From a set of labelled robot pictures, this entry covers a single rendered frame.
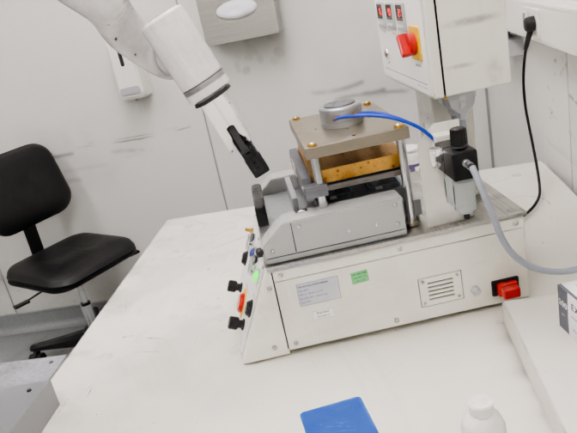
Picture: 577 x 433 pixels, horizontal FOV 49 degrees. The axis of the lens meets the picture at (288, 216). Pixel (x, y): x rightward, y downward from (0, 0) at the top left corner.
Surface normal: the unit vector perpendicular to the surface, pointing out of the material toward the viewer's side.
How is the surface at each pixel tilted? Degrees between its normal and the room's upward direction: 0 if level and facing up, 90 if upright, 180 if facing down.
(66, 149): 90
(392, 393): 0
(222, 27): 90
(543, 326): 0
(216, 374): 0
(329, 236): 90
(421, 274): 90
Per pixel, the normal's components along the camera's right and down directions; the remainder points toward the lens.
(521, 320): -0.19, -0.92
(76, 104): -0.08, 0.36
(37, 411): 0.98, -0.15
